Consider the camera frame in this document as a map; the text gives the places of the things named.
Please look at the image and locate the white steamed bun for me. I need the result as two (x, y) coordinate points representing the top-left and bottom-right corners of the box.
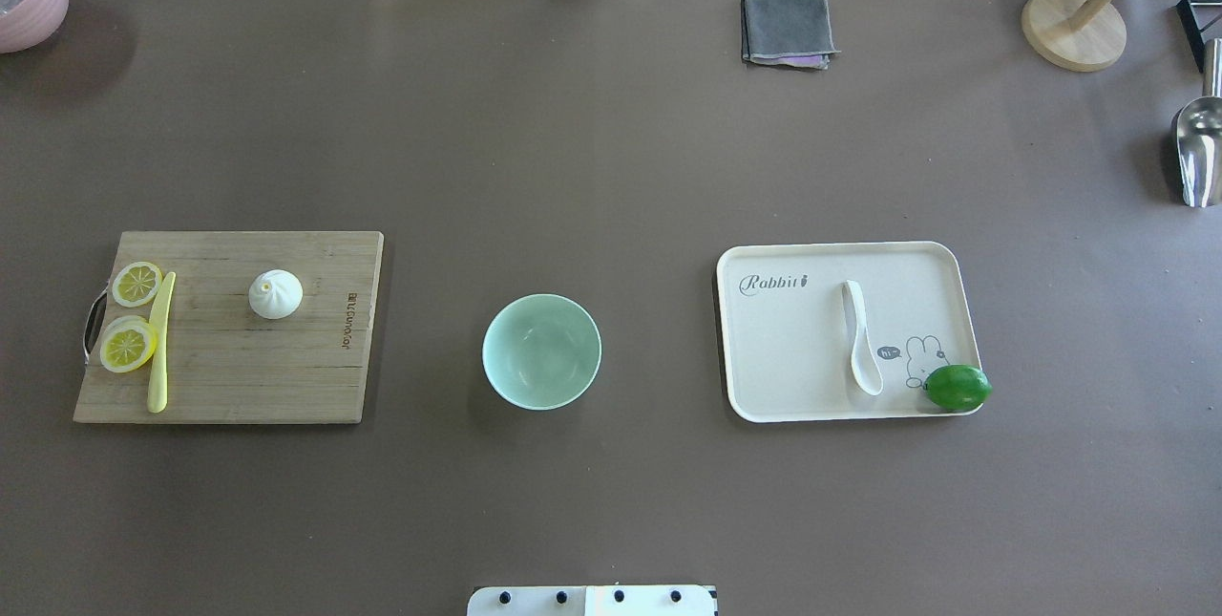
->
(247, 269), (303, 320)

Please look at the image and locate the lemon slice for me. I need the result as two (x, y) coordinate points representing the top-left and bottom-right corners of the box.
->
(99, 315), (158, 373)
(110, 262), (164, 308)

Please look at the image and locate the yellow plastic knife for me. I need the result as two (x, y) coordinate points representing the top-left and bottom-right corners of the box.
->
(147, 271), (178, 414)

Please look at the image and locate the light green bowl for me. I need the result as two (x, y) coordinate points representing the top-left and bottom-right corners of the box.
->
(481, 293), (602, 411)

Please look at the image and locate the white ceramic spoon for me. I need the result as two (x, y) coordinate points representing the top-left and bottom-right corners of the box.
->
(841, 280), (884, 397)

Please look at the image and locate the upper lemon slice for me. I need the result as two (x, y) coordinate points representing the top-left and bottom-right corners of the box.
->
(110, 262), (164, 308)

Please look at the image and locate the lower lemon slice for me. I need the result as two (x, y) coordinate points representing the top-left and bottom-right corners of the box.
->
(99, 315), (158, 373)

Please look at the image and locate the cream rabbit tray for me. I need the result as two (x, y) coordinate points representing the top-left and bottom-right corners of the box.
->
(716, 241), (980, 423)

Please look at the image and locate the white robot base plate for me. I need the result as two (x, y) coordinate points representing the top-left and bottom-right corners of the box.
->
(466, 583), (719, 615)

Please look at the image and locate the wooden cutting board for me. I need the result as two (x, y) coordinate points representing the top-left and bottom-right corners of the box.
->
(75, 230), (384, 425)

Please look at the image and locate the green lime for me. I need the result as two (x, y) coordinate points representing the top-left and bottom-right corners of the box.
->
(925, 364), (993, 413)

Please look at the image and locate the grey folded cloth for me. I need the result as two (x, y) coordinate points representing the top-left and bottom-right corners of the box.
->
(739, 0), (840, 71)

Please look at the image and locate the metal scoop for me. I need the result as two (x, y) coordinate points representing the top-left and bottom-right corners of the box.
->
(1173, 38), (1221, 208)

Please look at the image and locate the wooden mug tree stand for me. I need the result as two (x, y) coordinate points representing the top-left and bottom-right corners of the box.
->
(1022, 0), (1127, 73)

